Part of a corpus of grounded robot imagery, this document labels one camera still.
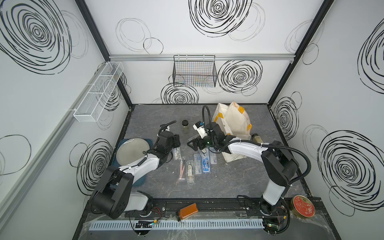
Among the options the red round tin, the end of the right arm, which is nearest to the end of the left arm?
the end of the right arm

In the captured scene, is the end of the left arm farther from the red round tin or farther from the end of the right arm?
the red round tin

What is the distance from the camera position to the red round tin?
71 centimetres
